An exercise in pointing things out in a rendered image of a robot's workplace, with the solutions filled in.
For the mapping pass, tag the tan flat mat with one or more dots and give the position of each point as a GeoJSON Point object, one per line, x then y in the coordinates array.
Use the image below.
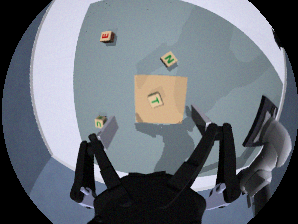
{"type": "Point", "coordinates": [172, 90]}

